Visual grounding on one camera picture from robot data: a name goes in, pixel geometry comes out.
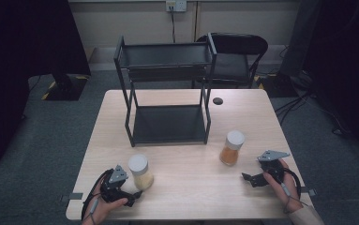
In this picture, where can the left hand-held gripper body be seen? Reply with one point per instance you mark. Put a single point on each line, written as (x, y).
(113, 187)

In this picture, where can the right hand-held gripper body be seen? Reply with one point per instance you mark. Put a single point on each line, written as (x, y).
(272, 168)

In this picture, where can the pale powder jar white lid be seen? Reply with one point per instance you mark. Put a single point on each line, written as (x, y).
(143, 178)

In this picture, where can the orange powder jar white lid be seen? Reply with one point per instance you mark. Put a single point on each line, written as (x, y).
(229, 154)

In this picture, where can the black two-tier metal rack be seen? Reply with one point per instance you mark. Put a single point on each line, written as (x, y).
(167, 125)

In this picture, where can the person's left hand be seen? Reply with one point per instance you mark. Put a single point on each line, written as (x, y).
(97, 207)

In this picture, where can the person's right hand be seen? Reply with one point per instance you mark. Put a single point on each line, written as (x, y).
(289, 190)

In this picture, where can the grey table edge clip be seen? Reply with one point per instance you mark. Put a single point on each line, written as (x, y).
(309, 191)
(74, 196)

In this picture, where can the black table grommet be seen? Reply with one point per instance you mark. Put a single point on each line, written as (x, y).
(217, 101)

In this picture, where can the black stand base yellow tape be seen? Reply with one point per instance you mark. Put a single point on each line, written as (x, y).
(277, 86)
(67, 89)

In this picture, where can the black chair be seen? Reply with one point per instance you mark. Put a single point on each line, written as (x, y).
(236, 65)

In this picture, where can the black curtain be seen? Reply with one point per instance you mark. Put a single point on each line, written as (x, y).
(21, 62)
(349, 56)

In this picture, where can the white wall socket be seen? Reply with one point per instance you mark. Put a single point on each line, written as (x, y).
(176, 5)

